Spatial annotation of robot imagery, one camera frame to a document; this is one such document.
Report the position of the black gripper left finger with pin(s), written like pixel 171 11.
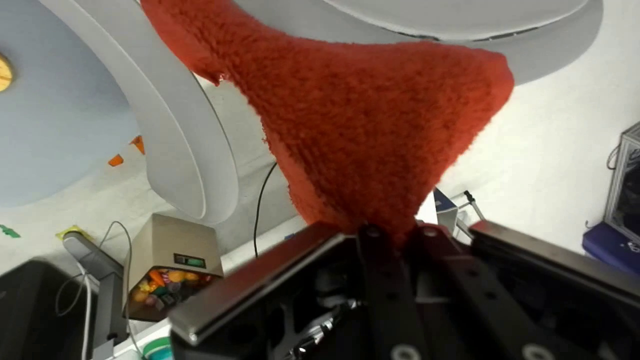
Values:
pixel 390 300

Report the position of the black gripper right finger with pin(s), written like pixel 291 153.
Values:
pixel 486 306

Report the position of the orange terry cloth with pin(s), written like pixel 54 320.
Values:
pixel 367 121

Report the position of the blue plastic bin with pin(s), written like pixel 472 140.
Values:
pixel 611 251

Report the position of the clear plastic box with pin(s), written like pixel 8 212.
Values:
pixel 626 192

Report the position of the cardboard box with toys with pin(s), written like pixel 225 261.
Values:
pixel 173 247

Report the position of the teal tape roll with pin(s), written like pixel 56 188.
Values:
pixel 159 350

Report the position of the black box case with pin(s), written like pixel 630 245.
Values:
pixel 32 312

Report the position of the grey metal post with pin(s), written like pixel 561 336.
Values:
pixel 100 267

